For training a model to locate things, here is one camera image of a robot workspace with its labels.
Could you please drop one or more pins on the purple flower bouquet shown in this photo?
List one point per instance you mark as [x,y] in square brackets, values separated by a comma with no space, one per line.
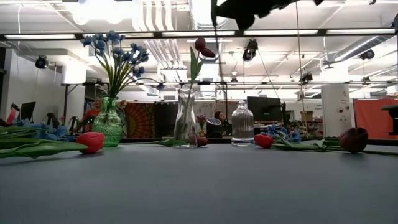
[201,119]

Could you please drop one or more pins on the parts bin shelf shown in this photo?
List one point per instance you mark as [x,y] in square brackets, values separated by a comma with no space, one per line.
[306,130]

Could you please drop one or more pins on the clear ribbed glass bottle vase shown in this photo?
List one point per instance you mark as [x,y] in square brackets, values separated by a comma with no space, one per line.
[242,124]

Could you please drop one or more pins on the clear smooth glass carafe vase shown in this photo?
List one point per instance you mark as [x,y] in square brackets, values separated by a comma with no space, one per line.
[185,124]

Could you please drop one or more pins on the cardboard box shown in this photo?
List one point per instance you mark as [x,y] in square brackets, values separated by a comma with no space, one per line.
[307,116]

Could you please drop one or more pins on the pinkish red artificial tulip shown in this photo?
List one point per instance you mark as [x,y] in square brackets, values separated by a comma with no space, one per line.
[202,141]

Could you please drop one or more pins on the blue artificial flower bunch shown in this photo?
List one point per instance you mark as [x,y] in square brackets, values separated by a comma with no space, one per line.
[292,136]
[46,133]
[115,81]

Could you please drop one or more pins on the dark red artificial tulip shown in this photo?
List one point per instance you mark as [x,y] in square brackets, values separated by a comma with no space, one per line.
[353,140]

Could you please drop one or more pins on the black curtain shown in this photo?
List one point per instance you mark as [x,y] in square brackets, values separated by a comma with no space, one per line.
[163,119]

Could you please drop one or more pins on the person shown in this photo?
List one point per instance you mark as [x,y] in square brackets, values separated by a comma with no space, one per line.
[91,114]
[220,115]

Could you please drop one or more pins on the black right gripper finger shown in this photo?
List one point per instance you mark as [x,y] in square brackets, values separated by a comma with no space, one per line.
[214,11]
[245,23]

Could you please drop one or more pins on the green textured glass vase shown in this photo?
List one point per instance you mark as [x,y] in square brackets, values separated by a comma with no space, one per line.
[107,127]

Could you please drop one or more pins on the black hanging camera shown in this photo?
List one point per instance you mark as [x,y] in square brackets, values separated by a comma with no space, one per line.
[367,54]
[307,77]
[250,51]
[41,62]

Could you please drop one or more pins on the orange cloth partition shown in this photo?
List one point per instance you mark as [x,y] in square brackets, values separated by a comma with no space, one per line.
[370,119]

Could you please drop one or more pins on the overhead frame bar with lights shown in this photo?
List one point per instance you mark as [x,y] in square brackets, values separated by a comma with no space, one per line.
[199,33]

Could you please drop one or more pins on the black monitor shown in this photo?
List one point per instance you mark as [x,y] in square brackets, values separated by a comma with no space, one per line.
[264,109]
[27,110]

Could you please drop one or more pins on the bright red artificial tulip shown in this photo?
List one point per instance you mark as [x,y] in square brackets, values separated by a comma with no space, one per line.
[263,141]
[91,142]

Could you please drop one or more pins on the white round column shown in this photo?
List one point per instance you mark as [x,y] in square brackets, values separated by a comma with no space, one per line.
[335,109]

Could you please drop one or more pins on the colourful mandala tapestry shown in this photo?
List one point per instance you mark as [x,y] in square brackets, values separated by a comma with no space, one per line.
[140,121]

